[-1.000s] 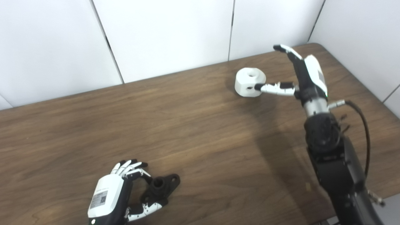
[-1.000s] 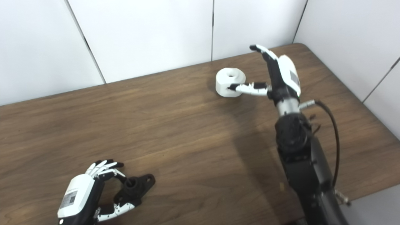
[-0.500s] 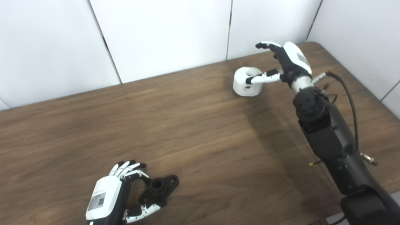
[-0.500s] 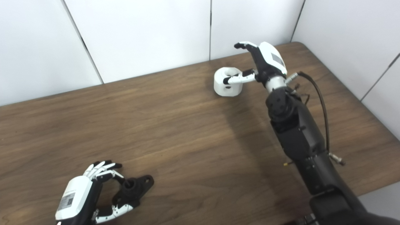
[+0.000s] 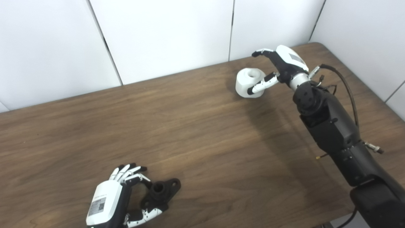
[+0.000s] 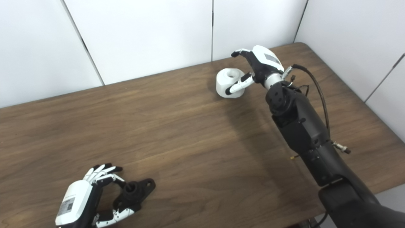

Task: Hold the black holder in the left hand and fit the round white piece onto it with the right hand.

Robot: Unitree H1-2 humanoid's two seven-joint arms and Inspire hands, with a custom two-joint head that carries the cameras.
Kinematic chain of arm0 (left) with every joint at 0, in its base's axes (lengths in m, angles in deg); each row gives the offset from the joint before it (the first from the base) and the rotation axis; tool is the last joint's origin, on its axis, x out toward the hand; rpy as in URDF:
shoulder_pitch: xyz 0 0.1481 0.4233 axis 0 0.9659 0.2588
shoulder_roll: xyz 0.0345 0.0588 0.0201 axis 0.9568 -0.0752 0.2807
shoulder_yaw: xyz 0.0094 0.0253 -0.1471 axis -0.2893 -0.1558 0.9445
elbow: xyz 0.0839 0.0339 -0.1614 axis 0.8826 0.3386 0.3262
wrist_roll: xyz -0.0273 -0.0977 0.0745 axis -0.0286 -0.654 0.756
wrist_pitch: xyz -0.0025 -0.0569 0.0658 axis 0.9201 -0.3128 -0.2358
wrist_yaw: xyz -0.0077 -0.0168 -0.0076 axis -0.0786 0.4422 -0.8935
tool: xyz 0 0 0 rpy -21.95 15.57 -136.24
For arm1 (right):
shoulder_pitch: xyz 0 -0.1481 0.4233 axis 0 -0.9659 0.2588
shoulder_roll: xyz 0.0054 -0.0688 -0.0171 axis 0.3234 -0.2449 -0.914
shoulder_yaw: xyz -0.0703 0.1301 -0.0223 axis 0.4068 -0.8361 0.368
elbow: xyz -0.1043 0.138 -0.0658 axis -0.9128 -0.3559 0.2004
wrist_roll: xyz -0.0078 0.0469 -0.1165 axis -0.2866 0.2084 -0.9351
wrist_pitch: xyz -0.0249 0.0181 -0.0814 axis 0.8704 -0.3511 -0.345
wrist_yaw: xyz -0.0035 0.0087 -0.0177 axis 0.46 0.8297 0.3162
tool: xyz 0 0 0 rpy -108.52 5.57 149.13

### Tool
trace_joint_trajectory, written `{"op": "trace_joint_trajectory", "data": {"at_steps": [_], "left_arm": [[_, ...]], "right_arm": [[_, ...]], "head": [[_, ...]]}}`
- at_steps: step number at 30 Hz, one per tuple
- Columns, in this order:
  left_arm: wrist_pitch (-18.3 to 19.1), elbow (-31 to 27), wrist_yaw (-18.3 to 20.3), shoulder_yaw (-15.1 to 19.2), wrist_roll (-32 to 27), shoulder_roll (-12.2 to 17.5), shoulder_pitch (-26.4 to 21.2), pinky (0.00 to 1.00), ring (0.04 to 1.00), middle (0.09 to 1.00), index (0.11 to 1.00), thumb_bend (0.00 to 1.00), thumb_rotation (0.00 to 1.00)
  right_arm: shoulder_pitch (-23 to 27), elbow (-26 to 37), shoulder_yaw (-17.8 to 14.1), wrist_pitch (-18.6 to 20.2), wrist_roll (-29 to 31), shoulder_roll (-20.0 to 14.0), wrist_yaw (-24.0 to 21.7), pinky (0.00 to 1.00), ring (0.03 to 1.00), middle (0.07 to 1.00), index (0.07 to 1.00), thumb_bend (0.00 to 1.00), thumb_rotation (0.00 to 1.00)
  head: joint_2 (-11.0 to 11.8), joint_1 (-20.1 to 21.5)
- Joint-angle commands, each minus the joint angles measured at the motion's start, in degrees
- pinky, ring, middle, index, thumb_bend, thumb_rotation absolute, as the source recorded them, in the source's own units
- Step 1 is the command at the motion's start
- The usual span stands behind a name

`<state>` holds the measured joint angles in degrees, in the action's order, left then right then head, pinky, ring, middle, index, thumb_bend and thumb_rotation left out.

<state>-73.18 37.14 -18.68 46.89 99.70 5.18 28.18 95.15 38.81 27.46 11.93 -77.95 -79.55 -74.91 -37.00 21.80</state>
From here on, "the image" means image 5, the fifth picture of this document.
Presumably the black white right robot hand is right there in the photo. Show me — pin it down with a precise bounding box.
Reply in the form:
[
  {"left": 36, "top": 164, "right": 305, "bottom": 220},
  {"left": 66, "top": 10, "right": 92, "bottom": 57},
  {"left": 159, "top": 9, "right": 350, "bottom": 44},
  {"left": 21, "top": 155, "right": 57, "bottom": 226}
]
[{"left": 247, "top": 45, "right": 309, "bottom": 95}]

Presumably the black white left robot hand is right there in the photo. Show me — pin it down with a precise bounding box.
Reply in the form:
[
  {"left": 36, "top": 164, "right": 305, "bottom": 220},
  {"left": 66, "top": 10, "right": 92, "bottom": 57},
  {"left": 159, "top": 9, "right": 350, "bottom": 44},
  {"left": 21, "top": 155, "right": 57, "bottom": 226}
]
[{"left": 86, "top": 163, "right": 163, "bottom": 228}]

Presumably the round white plastic piece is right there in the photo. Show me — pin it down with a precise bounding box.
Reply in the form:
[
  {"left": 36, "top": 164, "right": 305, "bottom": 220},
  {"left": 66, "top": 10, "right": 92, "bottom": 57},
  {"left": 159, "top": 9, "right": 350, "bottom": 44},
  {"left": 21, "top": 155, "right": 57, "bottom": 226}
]
[{"left": 235, "top": 68, "right": 269, "bottom": 98}]

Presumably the black plastic holder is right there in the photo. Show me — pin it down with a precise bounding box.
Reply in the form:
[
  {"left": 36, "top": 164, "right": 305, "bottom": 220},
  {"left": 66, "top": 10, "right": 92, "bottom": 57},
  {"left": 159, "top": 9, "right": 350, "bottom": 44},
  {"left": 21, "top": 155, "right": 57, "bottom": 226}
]
[{"left": 141, "top": 178, "right": 181, "bottom": 211}]

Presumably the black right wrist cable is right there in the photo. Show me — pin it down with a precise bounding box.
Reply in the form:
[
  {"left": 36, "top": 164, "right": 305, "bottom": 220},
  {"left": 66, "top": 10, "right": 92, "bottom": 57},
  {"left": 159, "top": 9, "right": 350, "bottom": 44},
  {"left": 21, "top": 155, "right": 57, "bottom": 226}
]
[{"left": 308, "top": 64, "right": 360, "bottom": 127}]

